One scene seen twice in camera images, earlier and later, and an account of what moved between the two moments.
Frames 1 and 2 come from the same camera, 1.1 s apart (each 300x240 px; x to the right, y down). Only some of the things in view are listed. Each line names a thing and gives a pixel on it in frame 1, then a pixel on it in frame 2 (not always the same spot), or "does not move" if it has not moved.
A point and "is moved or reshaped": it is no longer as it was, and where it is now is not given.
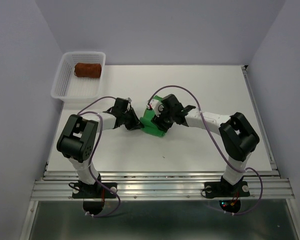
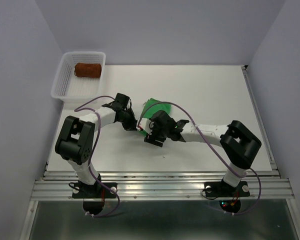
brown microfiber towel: x=86 y=70 does not move
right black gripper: x=157 y=121 to x=151 y=138
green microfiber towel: x=149 y=128 is moved or reshaped
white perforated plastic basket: x=80 y=77 does not move
